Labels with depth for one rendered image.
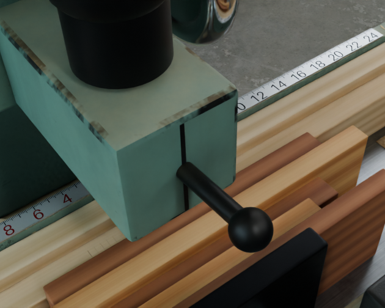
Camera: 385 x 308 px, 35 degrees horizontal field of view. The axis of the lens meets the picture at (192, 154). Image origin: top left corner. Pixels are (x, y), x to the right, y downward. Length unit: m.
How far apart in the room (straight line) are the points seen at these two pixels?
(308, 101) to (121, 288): 0.21
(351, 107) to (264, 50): 1.63
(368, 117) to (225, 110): 0.22
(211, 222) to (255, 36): 1.81
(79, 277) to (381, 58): 0.30
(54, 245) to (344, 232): 0.17
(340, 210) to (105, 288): 0.14
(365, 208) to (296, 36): 1.82
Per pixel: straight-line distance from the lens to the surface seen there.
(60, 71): 0.31
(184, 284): 0.34
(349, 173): 0.45
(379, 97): 0.50
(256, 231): 0.26
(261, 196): 0.39
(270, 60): 2.06
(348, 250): 0.40
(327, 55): 0.50
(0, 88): 0.39
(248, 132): 0.44
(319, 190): 0.41
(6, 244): 0.40
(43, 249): 0.39
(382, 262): 0.44
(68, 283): 0.37
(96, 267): 0.37
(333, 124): 0.47
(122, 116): 0.28
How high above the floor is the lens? 1.26
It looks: 46 degrees down
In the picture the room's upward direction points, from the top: 3 degrees counter-clockwise
